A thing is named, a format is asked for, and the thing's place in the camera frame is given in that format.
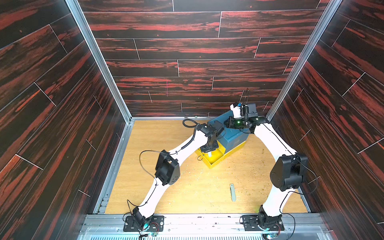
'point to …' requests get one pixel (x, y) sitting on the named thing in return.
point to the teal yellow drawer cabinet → (232, 139)
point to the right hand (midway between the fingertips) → (227, 122)
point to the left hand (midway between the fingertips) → (214, 150)
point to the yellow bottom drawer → (216, 155)
